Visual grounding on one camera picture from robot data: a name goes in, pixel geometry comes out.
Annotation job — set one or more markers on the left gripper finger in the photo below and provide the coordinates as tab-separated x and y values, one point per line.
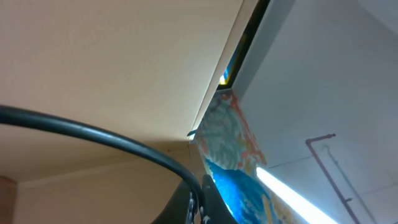
180	207

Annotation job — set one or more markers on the brown ceiling pipe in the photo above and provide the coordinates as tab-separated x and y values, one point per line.
344	201

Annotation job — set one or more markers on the colourful wall painting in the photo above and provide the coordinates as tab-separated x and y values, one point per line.
231	154

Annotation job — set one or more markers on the ceiling light tube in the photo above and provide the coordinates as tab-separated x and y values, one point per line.
310	213

